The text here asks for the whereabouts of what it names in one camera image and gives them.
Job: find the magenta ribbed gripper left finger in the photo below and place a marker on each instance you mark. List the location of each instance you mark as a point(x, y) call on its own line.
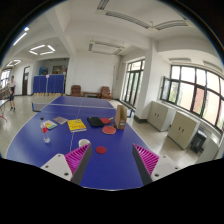
point(77, 161)

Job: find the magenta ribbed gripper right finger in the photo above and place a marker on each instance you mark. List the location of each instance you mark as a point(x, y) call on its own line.
point(145, 161)

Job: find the white paper cup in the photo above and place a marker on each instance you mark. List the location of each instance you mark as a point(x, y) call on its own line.
point(83, 142)

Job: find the small red round lid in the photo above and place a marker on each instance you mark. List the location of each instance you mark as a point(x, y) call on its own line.
point(101, 150)

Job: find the yellow book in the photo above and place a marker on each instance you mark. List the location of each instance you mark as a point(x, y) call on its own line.
point(76, 125)

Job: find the small clear glass cup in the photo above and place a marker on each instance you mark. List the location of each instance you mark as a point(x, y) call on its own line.
point(46, 139)

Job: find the blue ping pong table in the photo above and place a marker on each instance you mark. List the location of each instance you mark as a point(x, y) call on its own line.
point(120, 167)

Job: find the black paddle case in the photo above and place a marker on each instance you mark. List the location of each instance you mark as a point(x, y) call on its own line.
point(95, 122)

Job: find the grey notebook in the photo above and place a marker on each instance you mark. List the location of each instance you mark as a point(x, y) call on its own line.
point(60, 120)

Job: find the red ping pong paddle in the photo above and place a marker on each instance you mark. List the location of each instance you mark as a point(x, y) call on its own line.
point(109, 130)

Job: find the far white cabinet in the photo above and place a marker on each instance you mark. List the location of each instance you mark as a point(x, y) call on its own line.
point(160, 116)

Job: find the white cabinet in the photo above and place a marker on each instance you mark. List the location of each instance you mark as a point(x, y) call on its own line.
point(160, 116)
point(183, 129)

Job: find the plastic bottle with red drink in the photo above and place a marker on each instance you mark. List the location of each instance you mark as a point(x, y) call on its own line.
point(43, 126)

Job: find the near white cabinet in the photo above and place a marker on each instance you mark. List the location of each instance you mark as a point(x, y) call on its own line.
point(183, 129)

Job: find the black bin by window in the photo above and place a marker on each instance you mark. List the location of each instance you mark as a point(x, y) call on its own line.
point(198, 141)

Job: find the brown cardboard box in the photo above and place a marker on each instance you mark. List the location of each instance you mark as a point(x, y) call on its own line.
point(121, 117)

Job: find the small wooden side table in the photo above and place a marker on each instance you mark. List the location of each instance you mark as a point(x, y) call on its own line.
point(91, 94)

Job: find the left brown armchair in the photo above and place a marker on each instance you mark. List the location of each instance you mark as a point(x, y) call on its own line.
point(75, 91)

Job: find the brown armchair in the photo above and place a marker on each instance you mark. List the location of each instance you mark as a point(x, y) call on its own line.
point(105, 93)
point(75, 91)

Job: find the right brown armchair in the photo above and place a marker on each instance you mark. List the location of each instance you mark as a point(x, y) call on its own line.
point(105, 93)

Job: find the blue partition screen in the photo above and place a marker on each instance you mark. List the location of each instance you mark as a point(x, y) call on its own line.
point(48, 84)

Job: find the person in white shirt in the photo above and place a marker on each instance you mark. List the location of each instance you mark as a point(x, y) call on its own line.
point(12, 87)

